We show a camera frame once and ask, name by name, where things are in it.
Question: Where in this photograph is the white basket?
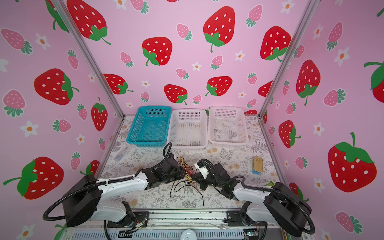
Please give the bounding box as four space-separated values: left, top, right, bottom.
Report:
208 107 249 147
167 109 208 150

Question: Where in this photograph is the clear plastic bag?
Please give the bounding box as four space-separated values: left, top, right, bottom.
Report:
115 146 131 162

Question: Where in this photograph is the teal plastic basket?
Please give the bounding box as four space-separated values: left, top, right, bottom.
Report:
127 106 172 148

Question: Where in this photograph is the white basket middle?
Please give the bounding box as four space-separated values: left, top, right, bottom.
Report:
167 109 208 150

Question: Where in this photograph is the aluminium corner post left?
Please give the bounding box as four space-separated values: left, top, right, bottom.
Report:
52 0 125 119

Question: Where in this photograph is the black wire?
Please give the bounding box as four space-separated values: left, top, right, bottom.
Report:
169 176 205 207

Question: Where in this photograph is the aluminium corner post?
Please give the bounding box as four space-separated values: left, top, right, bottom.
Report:
52 0 125 119
259 0 320 119

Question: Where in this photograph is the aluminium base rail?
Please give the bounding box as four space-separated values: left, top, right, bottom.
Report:
59 208 316 240

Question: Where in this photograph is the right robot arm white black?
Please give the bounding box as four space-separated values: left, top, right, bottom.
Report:
192 159 316 237

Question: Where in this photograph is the aluminium corner post right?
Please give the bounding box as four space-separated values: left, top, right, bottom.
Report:
259 0 320 119

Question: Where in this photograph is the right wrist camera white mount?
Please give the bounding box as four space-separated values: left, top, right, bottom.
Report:
194 161 209 179

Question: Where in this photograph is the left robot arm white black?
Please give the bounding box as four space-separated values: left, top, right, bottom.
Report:
43 143 186 228

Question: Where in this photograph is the white basket right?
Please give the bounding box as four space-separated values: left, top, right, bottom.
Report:
208 107 249 147

